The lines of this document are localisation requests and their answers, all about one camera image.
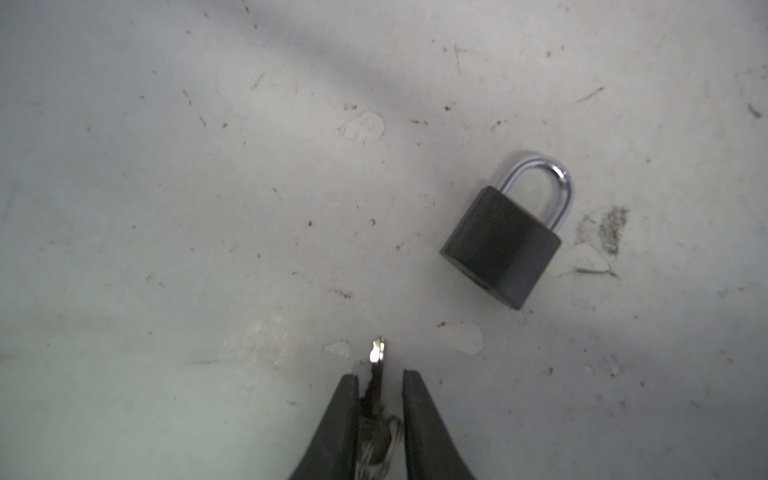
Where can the black padlock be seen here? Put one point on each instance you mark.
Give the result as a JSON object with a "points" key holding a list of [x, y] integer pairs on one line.
{"points": [[501, 246]]}

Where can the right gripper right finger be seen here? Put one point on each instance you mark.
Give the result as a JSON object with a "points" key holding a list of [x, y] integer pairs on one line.
{"points": [[430, 451]]}

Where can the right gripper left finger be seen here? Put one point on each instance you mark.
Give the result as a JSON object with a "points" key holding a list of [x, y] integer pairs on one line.
{"points": [[332, 451]]}

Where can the small silver key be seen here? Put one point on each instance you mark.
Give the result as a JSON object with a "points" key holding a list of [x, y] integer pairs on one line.
{"points": [[378, 434]]}

